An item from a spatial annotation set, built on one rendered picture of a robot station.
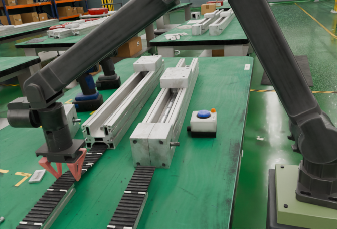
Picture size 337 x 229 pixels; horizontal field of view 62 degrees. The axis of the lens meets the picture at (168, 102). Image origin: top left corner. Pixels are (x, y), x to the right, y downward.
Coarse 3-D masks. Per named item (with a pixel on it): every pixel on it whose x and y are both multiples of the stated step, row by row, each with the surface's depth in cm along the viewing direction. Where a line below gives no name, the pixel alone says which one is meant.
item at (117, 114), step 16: (128, 80) 126; (144, 80) 124; (112, 96) 109; (128, 96) 107; (144, 96) 120; (96, 112) 95; (112, 112) 101; (128, 112) 100; (96, 128) 92; (112, 128) 86; (128, 128) 100; (112, 144) 91
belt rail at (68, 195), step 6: (72, 186) 69; (66, 192) 67; (72, 192) 69; (66, 198) 67; (60, 204) 64; (54, 210) 62; (60, 210) 64; (54, 216) 62; (48, 222) 61; (42, 228) 58; (48, 228) 60
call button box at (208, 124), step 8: (216, 112) 94; (192, 120) 89; (200, 120) 89; (208, 120) 88; (216, 120) 93; (192, 128) 90; (200, 128) 89; (208, 128) 88; (216, 128) 92; (192, 136) 91; (200, 136) 90; (208, 136) 90
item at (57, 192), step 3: (48, 189) 67; (51, 189) 67; (54, 189) 67; (57, 189) 67; (45, 192) 66; (48, 192) 66; (51, 192) 66; (54, 192) 66; (57, 192) 66; (60, 192) 66; (63, 192) 66; (57, 195) 65; (60, 195) 65; (63, 195) 65
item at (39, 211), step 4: (32, 208) 62; (36, 208) 61; (40, 208) 61; (44, 208) 61; (48, 208) 61; (28, 212) 61; (32, 212) 60; (36, 212) 60; (40, 212) 60; (44, 212) 60; (48, 212) 60
